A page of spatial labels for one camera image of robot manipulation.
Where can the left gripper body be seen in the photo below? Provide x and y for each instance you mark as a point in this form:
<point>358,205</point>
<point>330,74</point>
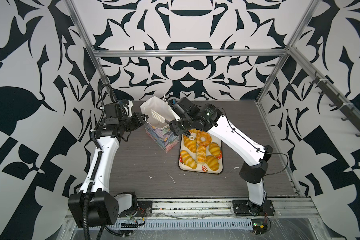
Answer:
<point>130,122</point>

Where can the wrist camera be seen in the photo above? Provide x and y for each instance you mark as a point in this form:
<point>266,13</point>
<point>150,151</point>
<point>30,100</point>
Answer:
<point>184,108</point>
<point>117,112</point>

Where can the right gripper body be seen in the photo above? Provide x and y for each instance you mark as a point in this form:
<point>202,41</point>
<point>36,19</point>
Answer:
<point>180,126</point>

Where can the bottom left fake croissant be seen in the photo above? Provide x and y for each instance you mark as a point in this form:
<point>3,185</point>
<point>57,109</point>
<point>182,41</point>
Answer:
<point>188,160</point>

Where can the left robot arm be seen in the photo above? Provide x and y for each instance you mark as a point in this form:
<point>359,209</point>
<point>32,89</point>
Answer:
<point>93,205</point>

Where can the striped fake bun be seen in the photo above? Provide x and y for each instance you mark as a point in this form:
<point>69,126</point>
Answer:
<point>215,150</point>

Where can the long striped fake croissant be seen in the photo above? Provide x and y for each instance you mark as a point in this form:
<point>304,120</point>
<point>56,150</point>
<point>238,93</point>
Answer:
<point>195,131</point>

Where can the aluminium frame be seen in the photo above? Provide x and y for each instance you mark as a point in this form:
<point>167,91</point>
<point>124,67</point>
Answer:
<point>253,59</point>

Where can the ring shaped fake bread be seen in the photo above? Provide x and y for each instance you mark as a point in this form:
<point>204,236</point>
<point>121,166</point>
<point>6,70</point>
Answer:
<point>203,139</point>

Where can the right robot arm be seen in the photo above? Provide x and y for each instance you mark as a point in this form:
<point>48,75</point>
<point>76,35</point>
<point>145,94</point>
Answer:
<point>214,121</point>

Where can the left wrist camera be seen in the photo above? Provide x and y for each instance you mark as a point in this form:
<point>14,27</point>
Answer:
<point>117,112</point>

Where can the centre twisted fake bread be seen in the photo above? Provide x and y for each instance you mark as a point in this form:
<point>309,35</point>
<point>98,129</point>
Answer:
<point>201,154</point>

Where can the bottom right fake croissant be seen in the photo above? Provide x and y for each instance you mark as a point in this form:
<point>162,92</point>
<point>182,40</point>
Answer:
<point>212,162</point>

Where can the colourful printed paper bag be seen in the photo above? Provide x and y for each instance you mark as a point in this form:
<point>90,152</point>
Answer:
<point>159,132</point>

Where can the wall hook rack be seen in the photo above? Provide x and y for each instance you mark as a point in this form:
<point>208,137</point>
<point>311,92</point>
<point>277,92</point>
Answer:
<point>338,100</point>

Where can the left column fake croissant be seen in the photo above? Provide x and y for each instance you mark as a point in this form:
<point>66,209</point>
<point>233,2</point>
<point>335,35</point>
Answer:
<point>191,144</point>

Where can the strawberry print tray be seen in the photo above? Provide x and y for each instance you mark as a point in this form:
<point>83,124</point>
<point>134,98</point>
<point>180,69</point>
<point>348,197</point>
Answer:
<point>201,168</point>

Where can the base rail with cable duct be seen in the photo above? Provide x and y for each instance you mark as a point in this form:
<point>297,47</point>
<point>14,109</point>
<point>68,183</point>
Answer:
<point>216,219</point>

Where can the white and steel tongs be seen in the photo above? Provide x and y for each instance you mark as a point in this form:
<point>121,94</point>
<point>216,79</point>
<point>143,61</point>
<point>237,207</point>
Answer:
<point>157,115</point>

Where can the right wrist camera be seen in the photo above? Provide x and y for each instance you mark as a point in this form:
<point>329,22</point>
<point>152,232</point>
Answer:
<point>184,108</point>

